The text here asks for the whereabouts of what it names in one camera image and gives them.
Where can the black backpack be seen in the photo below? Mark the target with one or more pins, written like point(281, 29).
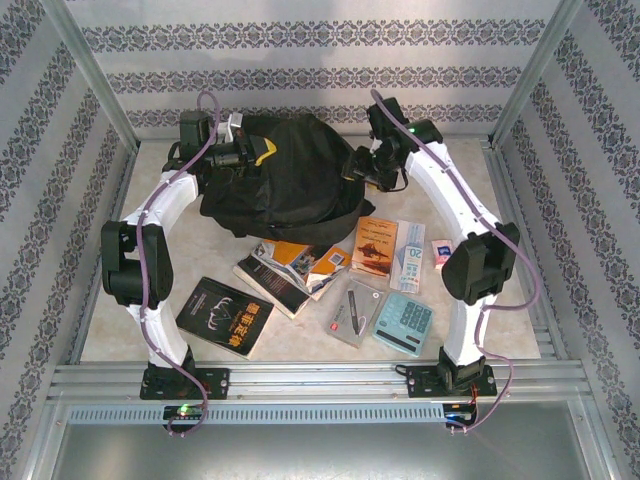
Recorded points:
point(300, 175)

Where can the small orange sunset book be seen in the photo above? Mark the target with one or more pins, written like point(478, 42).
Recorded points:
point(374, 247)

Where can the orange National Geographic book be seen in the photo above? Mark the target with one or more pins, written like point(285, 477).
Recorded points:
point(325, 265)

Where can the white blue tissue pack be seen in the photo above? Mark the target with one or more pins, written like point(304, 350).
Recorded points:
point(410, 260)

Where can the small pink tissue packet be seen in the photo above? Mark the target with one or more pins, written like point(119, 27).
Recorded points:
point(442, 254)

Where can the dark book white text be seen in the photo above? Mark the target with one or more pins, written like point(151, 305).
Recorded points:
point(275, 290)

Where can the pen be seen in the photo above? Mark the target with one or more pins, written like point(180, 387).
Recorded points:
point(350, 315)

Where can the light blue calculator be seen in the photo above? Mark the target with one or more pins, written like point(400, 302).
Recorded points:
point(405, 320)

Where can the black book orange Chinese title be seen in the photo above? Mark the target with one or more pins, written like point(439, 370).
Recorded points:
point(235, 325)

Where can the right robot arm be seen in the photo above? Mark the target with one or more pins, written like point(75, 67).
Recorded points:
point(480, 260)

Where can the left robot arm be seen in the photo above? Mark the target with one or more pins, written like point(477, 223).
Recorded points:
point(140, 265)

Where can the grey metal sheet panel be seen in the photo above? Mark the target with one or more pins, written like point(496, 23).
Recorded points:
point(320, 450)

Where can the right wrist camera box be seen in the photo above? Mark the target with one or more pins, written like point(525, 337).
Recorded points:
point(382, 180)

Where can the aluminium table side rail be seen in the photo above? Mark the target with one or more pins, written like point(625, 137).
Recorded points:
point(497, 170)
point(128, 167)

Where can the aluminium wall base strip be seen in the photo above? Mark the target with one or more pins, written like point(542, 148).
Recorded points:
point(460, 138)

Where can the aluminium frame post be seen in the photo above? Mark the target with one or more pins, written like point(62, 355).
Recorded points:
point(95, 75)
point(532, 75)

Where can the aluminium mounting rail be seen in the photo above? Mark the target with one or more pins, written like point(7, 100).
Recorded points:
point(320, 380)

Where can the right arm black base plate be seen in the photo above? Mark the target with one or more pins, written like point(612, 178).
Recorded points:
point(422, 382)

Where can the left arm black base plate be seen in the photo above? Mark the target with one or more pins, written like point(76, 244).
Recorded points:
point(217, 382)

